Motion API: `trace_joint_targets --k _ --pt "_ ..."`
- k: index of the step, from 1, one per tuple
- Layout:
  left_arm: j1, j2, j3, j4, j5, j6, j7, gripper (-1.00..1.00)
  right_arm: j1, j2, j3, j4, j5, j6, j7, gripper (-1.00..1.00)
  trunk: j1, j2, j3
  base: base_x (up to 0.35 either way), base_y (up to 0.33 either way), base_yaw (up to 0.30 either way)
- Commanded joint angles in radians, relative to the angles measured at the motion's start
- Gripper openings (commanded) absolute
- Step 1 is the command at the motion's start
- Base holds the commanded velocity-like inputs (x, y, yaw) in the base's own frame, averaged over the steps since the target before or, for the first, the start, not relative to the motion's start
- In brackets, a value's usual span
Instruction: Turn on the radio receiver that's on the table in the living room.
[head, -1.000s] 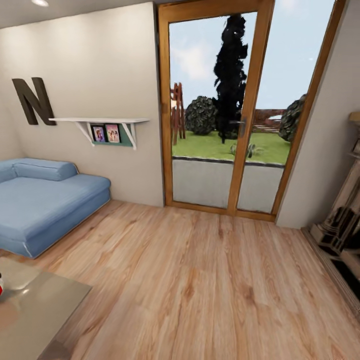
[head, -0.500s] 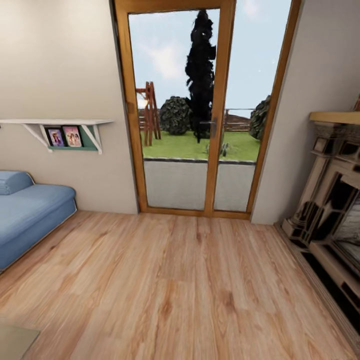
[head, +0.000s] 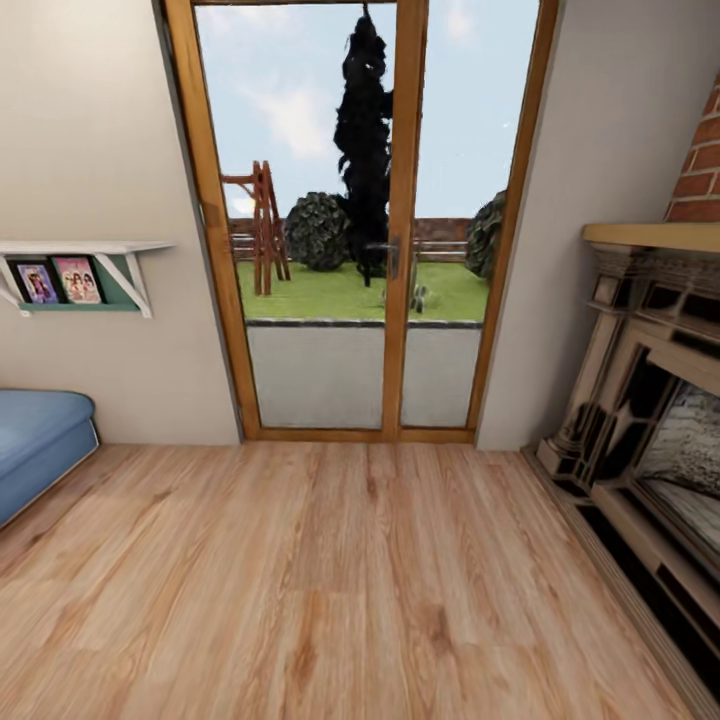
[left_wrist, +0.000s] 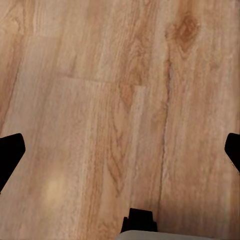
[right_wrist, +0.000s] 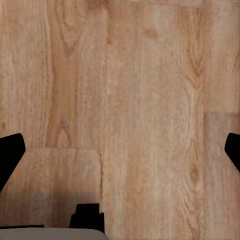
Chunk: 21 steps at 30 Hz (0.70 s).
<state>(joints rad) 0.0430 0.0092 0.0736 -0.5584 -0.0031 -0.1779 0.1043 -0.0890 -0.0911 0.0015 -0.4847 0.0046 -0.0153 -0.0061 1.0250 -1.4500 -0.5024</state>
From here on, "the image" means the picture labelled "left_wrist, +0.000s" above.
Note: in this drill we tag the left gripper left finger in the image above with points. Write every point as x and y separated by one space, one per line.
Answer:
12 149

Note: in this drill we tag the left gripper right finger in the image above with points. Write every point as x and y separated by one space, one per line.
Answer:
232 148

